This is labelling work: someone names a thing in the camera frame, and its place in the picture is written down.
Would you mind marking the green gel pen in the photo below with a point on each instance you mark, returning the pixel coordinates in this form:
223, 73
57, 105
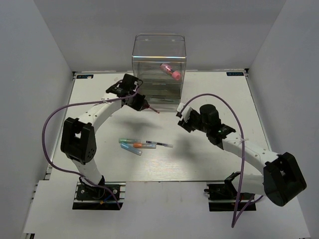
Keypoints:
163, 100

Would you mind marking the green highlighter marker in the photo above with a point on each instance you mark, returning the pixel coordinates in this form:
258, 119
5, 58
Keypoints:
128, 140

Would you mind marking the orange highlighter marker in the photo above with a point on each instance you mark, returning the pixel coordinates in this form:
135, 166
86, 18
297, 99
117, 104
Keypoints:
144, 145

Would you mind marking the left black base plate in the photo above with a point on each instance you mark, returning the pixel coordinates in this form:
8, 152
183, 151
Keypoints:
100, 200

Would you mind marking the clear plastic drawer organizer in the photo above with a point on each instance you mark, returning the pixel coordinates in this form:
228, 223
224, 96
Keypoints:
150, 50

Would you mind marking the blue table sticker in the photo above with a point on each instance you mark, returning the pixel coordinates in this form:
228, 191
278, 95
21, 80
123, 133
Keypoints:
235, 74
84, 76

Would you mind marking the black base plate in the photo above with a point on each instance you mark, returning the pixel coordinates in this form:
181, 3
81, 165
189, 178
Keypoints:
100, 200
222, 199

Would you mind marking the blue gel pen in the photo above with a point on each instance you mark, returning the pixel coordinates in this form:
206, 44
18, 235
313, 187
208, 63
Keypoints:
160, 143

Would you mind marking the left blue table sticker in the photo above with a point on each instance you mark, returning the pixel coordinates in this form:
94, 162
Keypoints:
84, 76

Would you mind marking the red gel pen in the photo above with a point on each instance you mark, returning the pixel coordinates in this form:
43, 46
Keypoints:
151, 108

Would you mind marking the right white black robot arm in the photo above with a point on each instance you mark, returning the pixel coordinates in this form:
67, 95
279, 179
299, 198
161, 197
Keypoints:
280, 178

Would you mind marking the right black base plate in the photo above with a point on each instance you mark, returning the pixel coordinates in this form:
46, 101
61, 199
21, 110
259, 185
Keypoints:
222, 199

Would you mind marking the blue highlighter marker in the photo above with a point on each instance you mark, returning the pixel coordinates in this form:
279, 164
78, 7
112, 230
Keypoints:
131, 149

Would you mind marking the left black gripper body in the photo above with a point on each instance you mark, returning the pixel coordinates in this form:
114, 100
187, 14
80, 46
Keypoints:
137, 102

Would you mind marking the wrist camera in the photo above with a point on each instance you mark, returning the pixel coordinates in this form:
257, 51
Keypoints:
138, 83
183, 112

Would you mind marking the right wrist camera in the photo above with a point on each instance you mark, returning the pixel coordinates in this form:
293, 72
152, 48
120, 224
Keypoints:
183, 112

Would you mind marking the right blue table sticker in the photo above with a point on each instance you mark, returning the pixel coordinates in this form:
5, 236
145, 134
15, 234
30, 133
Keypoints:
235, 74

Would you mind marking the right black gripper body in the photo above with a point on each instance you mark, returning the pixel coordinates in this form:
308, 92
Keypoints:
195, 122

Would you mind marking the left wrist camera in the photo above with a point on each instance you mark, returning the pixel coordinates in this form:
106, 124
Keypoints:
138, 83

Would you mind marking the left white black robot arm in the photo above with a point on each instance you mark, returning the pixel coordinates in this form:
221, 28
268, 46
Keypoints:
78, 136

